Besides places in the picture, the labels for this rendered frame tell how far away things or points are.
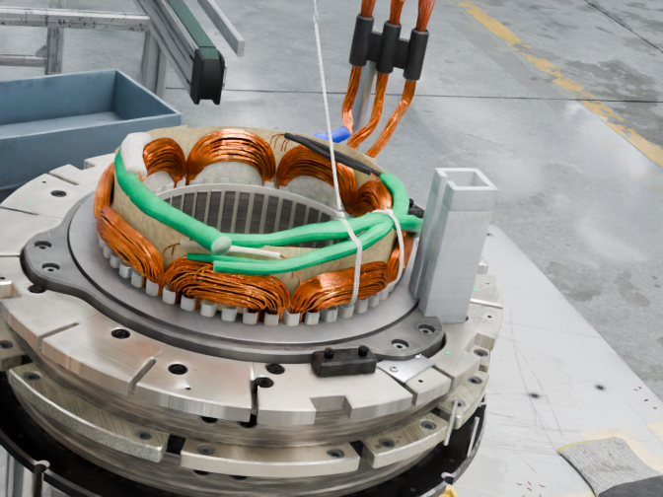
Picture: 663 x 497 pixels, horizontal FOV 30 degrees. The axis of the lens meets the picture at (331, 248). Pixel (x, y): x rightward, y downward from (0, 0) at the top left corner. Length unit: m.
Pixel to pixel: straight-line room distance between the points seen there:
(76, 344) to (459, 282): 0.22
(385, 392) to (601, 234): 2.96
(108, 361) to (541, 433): 0.66
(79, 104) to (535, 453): 0.53
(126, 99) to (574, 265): 2.38
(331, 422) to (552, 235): 2.87
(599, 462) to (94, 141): 0.56
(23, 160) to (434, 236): 0.39
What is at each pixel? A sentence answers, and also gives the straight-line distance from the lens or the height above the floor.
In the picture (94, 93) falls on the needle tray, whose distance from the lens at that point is 1.12.
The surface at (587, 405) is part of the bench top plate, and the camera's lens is 1.30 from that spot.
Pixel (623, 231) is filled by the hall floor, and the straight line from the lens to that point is 3.66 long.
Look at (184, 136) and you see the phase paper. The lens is 0.81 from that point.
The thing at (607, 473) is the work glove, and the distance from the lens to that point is 1.19.
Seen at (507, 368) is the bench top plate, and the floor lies 0.78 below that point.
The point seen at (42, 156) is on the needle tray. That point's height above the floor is 1.05.
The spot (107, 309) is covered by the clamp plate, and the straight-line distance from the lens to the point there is 0.69.
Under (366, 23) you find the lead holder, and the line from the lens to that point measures 0.82.
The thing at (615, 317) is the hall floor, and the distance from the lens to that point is 3.18.
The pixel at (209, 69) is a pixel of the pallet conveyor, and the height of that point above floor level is 0.74.
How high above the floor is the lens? 1.46
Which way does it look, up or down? 27 degrees down
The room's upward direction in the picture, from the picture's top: 10 degrees clockwise
